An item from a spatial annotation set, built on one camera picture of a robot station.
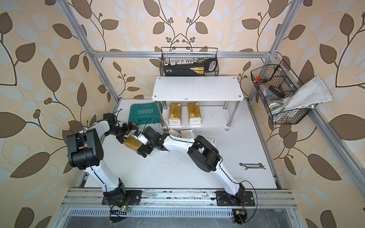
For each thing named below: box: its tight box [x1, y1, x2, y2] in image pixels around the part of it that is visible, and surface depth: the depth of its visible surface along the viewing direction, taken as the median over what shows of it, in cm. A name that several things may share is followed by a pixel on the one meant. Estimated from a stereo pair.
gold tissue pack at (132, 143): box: [123, 133, 143, 152], surface depth 91 cm
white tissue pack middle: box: [180, 129, 195, 139], surface depth 96 cm
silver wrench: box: [239, 162, 267, 171], surface depth 86 cm
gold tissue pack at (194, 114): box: [187, 102, 202, 125], surface depth 98 cm
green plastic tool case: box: [128, 102, 163, 126], surface depth 107 cm
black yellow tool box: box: [163, 57, 219, 77], surface depth 84 cm
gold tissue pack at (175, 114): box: [168, 102, 183, 126], surface depth 97 cm
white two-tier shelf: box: [151, 76, 244, 132], surface depth 84 cm
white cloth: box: [268, 75, 334, 114], surface depth 61 cm
